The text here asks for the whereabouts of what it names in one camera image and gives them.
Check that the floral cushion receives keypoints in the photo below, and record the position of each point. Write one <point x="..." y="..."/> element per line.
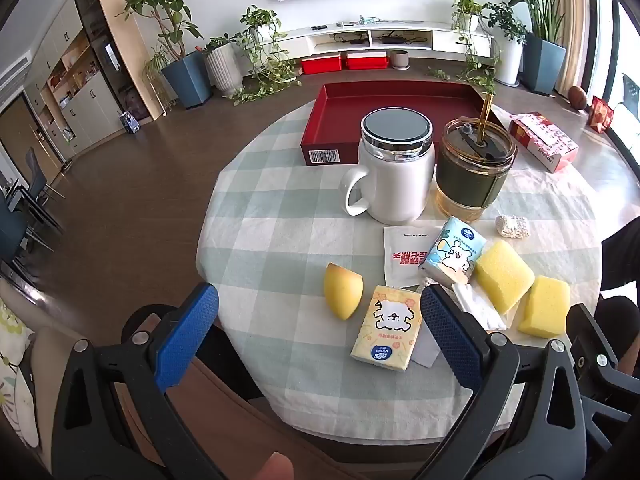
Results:
<point x="12" y="360"/>

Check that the dark office chair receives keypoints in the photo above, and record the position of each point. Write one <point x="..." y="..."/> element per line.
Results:
<point x="37" y="175"/>

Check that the brown ball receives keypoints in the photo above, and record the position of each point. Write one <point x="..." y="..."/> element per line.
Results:
<point x="579" y="98"/>

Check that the large-leaf plant in blue pot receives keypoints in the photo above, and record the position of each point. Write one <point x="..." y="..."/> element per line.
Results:
<point x="545" y="65"/>

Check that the black set-top box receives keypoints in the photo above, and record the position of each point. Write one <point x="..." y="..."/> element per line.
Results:
<point x="391" y="39"/>

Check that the yellow tissue packet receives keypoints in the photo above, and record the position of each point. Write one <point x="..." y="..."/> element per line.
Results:
<point x="385" y="330"/>

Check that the white television cabinet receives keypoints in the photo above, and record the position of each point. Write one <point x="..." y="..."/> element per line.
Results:
<point x="445" y="42"/>

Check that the plant in ribbed white pot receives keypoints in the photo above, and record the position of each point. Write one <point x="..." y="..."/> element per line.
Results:
<point x="225" y="67"/>

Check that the red tray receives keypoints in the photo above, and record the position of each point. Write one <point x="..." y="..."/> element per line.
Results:
<point x="400" y="100"/>

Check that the wall storage cabinet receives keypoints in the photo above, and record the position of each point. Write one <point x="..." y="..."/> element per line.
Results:
<point x="85" y="100"/>

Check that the yellow rectangular sponge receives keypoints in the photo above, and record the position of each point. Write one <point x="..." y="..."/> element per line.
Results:
<point x="545" y="305"/>
<point x="502" y="275"/>

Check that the glass cup with green sleeve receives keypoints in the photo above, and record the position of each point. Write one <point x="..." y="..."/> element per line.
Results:
<point x="470" y="180"/>

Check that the trailing vine plant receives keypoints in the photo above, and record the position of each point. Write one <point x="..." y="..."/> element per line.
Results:
<point x="257" y="17"/>

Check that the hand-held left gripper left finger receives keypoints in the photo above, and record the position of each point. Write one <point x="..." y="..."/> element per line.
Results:
<point x="187" y="335"/>

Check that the beige curtain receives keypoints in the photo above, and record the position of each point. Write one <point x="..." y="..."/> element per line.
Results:
<point x="575" y="35"/>

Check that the green checked tablecloth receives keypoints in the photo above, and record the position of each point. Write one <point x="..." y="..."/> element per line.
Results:
<point x="280" y="210"/>

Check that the white mug with lid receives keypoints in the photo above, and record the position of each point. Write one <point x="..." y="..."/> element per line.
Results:
<point x="395" y="185"/>

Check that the trailing vine in white pot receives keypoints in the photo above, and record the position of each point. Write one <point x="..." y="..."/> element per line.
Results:
<point x="467" y="22"/>

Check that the person's right leg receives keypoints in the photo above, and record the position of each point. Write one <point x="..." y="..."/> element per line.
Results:
<point x="622" y="255"/>

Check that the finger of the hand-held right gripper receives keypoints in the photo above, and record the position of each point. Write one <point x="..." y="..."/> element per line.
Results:
<point x="595" y="340"/>

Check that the brown sofa seat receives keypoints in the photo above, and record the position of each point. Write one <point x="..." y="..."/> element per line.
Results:
<point x="215" y="400"/>

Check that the yellow egg-shaped makeup sponge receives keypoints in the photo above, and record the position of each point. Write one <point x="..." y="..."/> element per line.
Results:
<point x="340" y="292"/>

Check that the red storage box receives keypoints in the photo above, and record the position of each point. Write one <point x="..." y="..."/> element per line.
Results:
<point x="367" y="61"/>
<point x="322" y="65"/>

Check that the person's left hand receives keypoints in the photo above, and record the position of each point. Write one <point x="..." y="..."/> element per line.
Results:
<point x="274" y="467"/>

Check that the red and white snack box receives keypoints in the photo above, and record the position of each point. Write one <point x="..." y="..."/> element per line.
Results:
<point x="545" y="140"/>

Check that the blue tissue packet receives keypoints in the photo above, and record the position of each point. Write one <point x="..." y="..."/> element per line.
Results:
<point x="457" y="255"/>

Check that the red gift bag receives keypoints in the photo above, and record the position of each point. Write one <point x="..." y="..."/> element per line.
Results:
<point x="600" y="115"/>

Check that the leafy tree in blue pot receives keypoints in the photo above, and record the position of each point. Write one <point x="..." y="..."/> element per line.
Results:
<point x="187" y="80"/>

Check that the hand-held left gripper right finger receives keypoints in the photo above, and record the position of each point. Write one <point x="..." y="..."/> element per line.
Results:
<point x="450" y="335"/>

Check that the white mesh scrub pad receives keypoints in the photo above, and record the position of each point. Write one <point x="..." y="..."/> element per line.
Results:
<point x="512" y="227"/>

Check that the small round grey pot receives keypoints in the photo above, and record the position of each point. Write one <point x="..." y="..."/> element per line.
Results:
<point x="400" y="60"/>

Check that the brown door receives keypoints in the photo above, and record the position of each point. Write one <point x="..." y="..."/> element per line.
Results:
<point x="30" y="135"/>

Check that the bushy plant in white pot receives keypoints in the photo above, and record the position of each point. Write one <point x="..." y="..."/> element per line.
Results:
<point x="510" y="60"/>

